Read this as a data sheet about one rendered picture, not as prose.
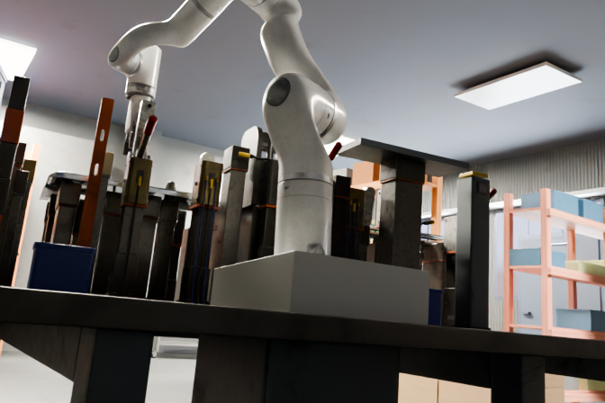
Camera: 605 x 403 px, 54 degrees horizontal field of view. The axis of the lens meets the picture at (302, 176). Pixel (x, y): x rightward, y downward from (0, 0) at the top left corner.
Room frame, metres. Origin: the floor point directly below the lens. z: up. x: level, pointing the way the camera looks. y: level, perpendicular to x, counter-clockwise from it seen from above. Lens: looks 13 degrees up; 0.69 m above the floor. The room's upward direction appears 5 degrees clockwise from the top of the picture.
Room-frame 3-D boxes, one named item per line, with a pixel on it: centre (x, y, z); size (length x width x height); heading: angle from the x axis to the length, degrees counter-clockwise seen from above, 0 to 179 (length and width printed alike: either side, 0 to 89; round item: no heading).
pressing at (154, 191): (1.85, 0.05, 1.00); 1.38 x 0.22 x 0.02; 115
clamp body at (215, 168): (1.52, 0.24, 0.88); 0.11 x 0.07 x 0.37; 25
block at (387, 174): (1.63, -0.28, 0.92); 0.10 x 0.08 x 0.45; 115
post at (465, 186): (1.74, -0.52, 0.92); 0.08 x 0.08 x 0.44; 25
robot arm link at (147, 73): (1.63, 0.49, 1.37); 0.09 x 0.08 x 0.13; 146
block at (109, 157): (1.49, 0.51, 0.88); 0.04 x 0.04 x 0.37; 25
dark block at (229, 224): (1.54, 0.18, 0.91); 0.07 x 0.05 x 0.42; 25
